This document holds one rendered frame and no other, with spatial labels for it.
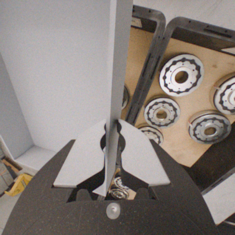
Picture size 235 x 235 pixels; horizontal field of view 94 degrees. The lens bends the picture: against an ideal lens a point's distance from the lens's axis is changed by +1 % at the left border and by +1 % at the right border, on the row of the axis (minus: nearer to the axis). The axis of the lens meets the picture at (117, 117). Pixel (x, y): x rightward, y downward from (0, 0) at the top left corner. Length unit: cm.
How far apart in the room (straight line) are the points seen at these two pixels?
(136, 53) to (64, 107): 25
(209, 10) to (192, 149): 43
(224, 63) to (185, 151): 29
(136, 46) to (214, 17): 26
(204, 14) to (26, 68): 49
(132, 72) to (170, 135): 25
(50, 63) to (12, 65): 8
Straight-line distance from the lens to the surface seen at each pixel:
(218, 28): 28
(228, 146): 45
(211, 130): 44
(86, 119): 18
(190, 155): 51
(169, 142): 46
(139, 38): 36
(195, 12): 51
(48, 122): 25
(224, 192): 95
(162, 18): 26
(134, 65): 36
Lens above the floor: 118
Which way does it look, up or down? 59 degrees down
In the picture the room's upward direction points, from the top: 151 degrees counter-clockwise
